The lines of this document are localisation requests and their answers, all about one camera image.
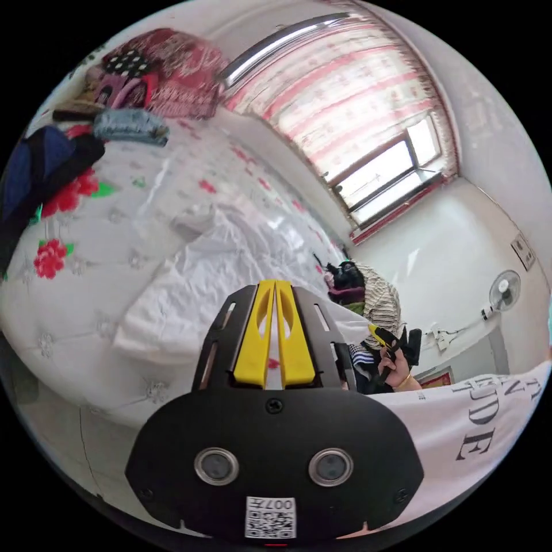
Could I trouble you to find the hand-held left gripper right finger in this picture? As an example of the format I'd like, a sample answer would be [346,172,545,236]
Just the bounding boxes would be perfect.
[275,279,316,388]

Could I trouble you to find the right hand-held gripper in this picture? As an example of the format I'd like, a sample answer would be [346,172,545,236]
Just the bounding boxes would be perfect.
[367,324,409,385]

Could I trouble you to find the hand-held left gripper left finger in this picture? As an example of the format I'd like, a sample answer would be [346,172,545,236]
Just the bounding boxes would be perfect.
[233,279,277,385]

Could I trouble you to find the white short sleeve shirt with print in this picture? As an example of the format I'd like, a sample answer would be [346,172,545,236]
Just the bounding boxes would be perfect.
[113,206,552,532]

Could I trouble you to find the person's right forearm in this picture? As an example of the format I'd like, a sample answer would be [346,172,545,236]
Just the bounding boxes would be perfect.
[398,373,434,393]

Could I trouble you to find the person's right hand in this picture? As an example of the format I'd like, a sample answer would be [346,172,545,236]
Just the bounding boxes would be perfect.
[379,344,418,392]

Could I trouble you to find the pile of clothes with striped garment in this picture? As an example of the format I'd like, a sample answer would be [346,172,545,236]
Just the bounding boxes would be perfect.
[321,258,408,394]

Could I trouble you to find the white fan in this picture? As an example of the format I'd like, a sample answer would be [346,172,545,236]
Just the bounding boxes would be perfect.
[480,269,523,323]

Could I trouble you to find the window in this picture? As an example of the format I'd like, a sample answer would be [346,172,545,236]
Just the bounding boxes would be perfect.
[322,111,446,230]

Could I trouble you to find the pink striped curtain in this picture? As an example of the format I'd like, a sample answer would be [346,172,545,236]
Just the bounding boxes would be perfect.
[222,0,460,247]

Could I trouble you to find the folded blue jeans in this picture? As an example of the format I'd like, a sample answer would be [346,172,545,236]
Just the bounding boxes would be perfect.
[91,108,170,148]

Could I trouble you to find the pile of dark clothes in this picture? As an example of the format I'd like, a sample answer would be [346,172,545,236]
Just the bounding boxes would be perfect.
[0,125,108,277]

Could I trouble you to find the stack of red blankets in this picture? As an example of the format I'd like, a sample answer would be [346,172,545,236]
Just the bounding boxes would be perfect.
[79,27,232,122]

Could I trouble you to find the silver curtain rod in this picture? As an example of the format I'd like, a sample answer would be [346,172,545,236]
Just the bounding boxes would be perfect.
[217,11,352,89]

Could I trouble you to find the wall socket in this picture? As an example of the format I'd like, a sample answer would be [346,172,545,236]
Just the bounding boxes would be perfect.
[510,232,537,271]

